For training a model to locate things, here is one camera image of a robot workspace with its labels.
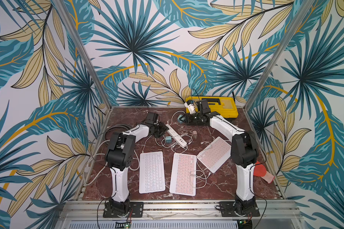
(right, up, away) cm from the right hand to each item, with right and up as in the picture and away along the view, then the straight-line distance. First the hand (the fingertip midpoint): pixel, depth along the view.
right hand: (181, 118), depth 95 cm
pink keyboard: (0, -36, -11) cm, 38 cm away
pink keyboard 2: (+21, -26, -3) cm, 33 cm away
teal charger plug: (-9, -15, +3) cm, 18 cm away
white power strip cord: (-56, -38, -13) cm, 69 cm away
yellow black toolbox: (+31, +8, +3) cm, 32 cm away
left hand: (-9, -8, +3) cm, 13 cm away
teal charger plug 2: (-2, -2, -2) cm, 3 cm away
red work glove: (+47, -32, -9) cm, 57 cm away
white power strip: (-1, -16, +2) cm, 16 cm away
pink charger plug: (+10, -12, +6) cm, 16 cm away
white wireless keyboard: (-19, -34, -10) cm, 40 cm away
